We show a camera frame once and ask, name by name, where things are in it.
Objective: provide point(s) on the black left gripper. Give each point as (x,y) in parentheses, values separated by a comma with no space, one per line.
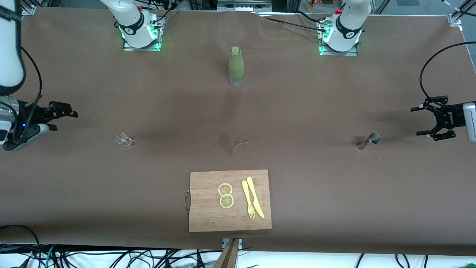
(447,118)

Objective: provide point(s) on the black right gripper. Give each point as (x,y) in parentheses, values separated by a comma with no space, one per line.
(38,116)

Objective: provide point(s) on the steel jigger measuring cup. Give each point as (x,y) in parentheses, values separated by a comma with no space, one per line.
(373,139)

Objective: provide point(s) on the small clear glass shaker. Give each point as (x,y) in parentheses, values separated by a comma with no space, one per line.
(124,140)

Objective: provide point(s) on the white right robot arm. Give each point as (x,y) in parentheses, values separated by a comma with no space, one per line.
(9,44)

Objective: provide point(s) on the brown table cover sheet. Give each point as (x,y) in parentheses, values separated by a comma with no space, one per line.
(74,186)

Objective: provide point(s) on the wooden cutting board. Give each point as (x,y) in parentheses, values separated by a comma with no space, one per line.
(208,216)

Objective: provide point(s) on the lemon slice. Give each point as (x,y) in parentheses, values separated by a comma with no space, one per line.
(225,189)
(227,201)

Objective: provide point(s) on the green sleeved glass bottle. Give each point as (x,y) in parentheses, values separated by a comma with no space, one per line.
(236,63)

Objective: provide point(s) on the yellow plastic knife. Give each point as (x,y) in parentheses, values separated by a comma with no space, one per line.
(254,195)

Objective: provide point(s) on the yellow plastic fork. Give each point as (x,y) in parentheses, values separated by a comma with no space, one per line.
(247,197)

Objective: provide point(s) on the grey power strip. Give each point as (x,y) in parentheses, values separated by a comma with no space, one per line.
(243,7)

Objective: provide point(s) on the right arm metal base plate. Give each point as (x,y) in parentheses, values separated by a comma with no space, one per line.
(141,48)

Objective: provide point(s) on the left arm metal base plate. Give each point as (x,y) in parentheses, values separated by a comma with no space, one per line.
(336,53)

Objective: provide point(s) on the small metal bracket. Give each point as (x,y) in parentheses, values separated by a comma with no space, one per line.
(224,242)

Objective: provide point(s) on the wooden post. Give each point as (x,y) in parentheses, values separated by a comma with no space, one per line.
(228,257)

